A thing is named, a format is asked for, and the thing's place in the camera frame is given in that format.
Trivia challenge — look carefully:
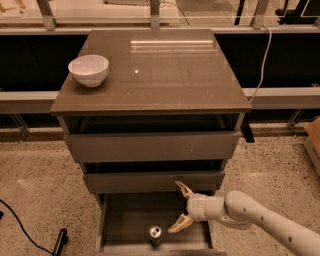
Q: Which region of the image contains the grey middle drawer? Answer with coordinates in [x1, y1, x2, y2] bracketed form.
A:
[83, 171, 225, 194]

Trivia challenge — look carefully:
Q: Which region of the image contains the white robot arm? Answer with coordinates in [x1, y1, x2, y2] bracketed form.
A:
[168, 181, 320, 256]

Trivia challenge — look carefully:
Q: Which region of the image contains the white ceramic bowl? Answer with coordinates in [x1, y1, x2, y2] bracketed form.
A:
[68, 55, 109, 87]

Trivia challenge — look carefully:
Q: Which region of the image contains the redbull can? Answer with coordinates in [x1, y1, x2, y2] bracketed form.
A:
[149, 225, 162, 247]

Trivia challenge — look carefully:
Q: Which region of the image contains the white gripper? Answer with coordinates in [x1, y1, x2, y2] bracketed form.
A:
[168, 181, 227, 233]

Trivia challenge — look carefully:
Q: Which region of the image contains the grey drawer cabinet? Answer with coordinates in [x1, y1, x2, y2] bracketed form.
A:
[49, 29, 252, 256]

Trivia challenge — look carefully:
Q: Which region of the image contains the grey metal railing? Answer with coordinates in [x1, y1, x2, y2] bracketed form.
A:
[0, 0, 320, 113]

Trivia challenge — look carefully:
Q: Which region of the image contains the grey open bottom drawer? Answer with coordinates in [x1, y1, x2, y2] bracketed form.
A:
[96, 192, 227, 256]

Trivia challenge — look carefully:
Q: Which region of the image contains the cardboard box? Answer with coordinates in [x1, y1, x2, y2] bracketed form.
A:
[304, 117, 320, 176]

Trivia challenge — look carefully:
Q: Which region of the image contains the white hanging cable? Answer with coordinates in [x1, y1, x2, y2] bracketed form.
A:
[248, 23, 273, 105]

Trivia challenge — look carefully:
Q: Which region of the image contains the grey top drawer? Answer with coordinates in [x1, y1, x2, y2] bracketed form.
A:
[65, 131, 241, 163]

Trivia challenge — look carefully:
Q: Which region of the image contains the black floor cable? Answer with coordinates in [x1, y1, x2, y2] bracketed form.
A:
[0, 198, 58, 256]

